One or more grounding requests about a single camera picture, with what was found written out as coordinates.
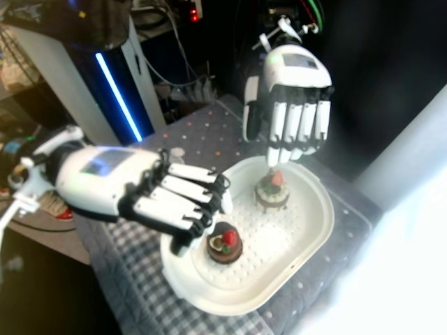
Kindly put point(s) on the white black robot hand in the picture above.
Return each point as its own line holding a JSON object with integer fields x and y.
{"x": 94, "y": 185}
{"x": 279, "y": 75}

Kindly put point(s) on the white computer tower blue light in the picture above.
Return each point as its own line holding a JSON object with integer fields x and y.
{"x": 80, "y": 87}

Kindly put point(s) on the device with red lights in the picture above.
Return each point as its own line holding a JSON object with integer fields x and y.
{"x": 192, "y": 14}

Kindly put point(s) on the red white striped object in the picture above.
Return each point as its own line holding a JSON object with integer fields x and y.
{"x": 58, "y": 209}

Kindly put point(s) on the tiered chocolate drip cake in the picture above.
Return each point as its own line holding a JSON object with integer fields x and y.
{"x": 270, "y": 199}

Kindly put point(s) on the grey checked quilt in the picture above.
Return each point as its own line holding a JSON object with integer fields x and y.
{"x": 139, "y": 279}

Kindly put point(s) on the white panel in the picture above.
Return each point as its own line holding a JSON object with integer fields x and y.
{"x": 412, "y": 209}

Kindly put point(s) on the round chocolate strawberry cake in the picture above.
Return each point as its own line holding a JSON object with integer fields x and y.
{"x": 223, "y": 255}

